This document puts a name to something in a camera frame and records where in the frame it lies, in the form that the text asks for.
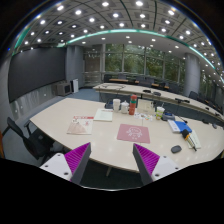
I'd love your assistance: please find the dark grey computer mouse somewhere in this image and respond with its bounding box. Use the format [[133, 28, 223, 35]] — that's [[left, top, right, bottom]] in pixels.
[[171, 145, 182, 154]]

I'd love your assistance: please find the white book under marker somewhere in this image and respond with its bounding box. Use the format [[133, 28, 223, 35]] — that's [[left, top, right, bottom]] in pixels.
[[187, 131, 201, 149]]

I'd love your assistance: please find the green drink cup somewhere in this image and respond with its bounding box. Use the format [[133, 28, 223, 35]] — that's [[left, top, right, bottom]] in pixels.
[[156, 106, 165, 120]]

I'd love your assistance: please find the black office chair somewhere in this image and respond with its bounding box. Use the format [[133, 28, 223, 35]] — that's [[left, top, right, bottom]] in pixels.
[[3, 116, 56, 160]]

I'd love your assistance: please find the white paper cup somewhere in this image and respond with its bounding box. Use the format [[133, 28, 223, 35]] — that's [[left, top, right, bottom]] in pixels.
[[113, 99, 121, 112]]

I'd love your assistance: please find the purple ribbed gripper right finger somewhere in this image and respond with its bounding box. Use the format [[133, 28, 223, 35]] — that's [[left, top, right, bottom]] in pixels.
[[133, 143, 180, 185]]

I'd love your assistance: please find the white paper document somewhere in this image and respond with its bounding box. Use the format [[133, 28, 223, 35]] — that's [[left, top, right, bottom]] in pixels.
[[94, 109, 113, 122]]

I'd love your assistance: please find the white lidded jar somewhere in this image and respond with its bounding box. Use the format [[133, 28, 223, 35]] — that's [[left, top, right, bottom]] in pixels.
[[121, 101, 129, 114]]

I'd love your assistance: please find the pink mouse pad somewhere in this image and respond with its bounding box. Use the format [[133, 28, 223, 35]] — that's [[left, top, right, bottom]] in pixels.
[[117, 124, 150, 143]]

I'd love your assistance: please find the large dark wall screen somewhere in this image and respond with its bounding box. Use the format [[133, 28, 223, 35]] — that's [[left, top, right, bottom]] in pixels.
[[8, 48, 66, 102]]

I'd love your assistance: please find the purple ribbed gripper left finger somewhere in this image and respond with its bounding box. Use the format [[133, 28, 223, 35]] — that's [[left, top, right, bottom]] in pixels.
[[41, 143, 91, 185]]

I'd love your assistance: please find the blue notebook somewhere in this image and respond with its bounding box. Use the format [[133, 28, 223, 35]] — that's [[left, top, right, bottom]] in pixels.
[[168, 120, 192, 133]]

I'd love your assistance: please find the far curved conference table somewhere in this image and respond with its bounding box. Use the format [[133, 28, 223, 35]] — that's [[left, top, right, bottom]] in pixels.
[[94, 83, 224, 121]]

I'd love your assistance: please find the red and white booklet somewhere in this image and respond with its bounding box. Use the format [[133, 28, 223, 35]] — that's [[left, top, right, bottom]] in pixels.
[[67, 116, 93, 135]]

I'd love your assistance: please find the white standing card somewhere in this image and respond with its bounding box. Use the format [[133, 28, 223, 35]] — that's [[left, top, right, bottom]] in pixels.
[[137, 99, 154, 114]]

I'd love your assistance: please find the black yellow marker pen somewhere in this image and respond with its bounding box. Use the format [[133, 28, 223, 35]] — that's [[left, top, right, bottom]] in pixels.
[[181, 129, 197, 151]]

